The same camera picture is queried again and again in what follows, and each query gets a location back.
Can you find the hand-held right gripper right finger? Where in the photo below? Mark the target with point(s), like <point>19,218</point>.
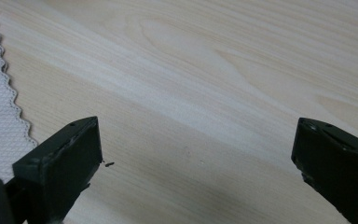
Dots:
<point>338,168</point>

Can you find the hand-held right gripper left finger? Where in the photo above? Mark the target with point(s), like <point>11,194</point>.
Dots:
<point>59,161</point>

